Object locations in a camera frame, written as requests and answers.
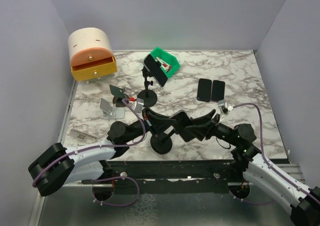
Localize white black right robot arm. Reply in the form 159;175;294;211
185;115;320;225

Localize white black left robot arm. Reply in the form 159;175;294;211
28;108;176;196

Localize black front rail bar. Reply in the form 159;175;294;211
67;160;244;194

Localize black phone on tall stand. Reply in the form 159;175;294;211
143;54;168;87

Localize items inside green bin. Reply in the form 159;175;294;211
155;57;173;73

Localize silver folding phone stand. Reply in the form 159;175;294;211
99;98;125;119

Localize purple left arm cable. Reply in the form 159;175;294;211
32;98;148;188

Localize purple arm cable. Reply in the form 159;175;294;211
231;102;320;199
32;98;148;188

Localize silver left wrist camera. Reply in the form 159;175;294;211
129;97;144;113

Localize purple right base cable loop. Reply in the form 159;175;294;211
232;190;276;206

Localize brown round-base phone stand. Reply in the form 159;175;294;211
109;85;129;108

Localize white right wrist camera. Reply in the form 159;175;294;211
218;100;234;115

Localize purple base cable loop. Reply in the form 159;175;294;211
232;190;276;206
91;176;140;207

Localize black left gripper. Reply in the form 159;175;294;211
124;107;177;143

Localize pink-edged black phone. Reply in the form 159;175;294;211
211;80;226;102

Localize silver-edged phone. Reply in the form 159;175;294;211
171;110;194;142

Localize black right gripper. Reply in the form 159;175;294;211
185;108;239;146

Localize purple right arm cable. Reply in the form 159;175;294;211
231;102;320;199

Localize green plastic bin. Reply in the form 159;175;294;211
150;47;180;79

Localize black tall phone stand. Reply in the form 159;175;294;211
137;67;158;107

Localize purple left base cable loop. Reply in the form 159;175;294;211
91;176;140;207

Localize beige orange drawer box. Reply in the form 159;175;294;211
67;28;118;82

